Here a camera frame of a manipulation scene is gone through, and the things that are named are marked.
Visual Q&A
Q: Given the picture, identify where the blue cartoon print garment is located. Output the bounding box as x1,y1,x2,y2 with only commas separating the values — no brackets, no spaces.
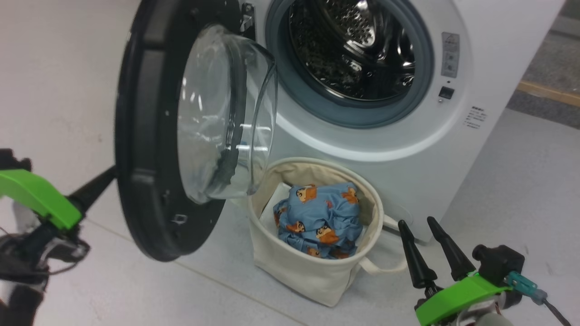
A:
273,182,364,259

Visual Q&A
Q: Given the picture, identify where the metal door hinge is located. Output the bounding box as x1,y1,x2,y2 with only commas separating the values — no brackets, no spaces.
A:
240,2,256,34

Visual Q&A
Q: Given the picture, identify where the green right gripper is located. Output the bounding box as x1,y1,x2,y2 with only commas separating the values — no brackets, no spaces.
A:
398,216,510,326

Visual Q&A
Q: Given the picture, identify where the white front-load washing machine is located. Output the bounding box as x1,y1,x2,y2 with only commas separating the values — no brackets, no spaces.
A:
227,0,567,245

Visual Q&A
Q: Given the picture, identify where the grey rubber door gasket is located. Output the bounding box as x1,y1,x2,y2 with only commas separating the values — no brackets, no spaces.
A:
265,0,435,129

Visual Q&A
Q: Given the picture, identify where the white folded cloth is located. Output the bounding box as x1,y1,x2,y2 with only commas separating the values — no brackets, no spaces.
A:
259,182,293,236

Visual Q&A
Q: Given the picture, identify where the black round glass washer door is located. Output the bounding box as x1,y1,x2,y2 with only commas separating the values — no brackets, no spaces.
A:
114,0,278,262

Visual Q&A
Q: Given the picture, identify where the perforated steel washer drum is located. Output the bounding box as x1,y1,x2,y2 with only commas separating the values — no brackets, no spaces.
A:
288,0,416,101

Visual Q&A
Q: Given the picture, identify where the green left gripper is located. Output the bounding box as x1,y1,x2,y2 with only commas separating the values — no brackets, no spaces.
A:
0,165,117,230

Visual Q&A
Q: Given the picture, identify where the right teal plug cable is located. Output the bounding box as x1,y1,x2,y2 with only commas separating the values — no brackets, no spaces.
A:
507,271,574,326

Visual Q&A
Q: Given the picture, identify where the cream fabric laundry basket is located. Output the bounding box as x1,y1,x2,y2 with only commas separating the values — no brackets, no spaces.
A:
247,157,408,307

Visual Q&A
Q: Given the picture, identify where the grey warning sticker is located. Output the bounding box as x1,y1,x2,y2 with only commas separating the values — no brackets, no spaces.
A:
441,32,460,78

